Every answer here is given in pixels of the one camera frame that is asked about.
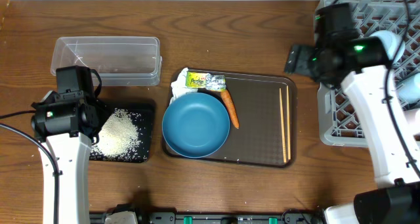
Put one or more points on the dark blue plate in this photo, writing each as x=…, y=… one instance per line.
x=196, y=125

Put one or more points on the brown serving tray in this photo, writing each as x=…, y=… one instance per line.
x=258, y=141

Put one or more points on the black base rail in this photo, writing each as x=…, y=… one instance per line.
x=201, y=218

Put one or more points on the crumpled white napkin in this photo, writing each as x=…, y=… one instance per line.
x=179, y=87

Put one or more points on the light blue bowl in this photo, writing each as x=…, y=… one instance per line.
x=391, y=42

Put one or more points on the light blue cup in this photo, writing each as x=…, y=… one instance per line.
x=407, y=90

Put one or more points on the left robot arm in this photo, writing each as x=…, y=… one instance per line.
x=65, y=190

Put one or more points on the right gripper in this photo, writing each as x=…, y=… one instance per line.
x=298, y=61

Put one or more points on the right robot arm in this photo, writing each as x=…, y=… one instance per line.
x=363, y=70

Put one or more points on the right wooden chopstick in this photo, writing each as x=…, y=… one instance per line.
x=288, y=125

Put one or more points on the wooden chopstick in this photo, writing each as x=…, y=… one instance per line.
x=288, y=125
x=282, y=125

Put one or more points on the left wooden chopstick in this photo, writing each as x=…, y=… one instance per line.
x=282, y=125

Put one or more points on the pile of rice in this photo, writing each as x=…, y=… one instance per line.
x=118, y=136

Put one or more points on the orange carrot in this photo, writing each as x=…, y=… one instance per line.
x=228, y=102

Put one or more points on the clear plastic bin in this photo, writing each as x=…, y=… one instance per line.
x=119, y=60

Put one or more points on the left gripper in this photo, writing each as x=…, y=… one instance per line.
x=94, y=106

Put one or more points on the crumpled foil snack wrapper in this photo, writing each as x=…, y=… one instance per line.
x=196, y=80

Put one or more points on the white cup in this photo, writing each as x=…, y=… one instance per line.
x=413, y=119

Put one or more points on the black waste tray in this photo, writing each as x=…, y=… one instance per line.
x=143, y=117

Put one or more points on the grey dishwasher rack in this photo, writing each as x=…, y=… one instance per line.
x=338, y=122

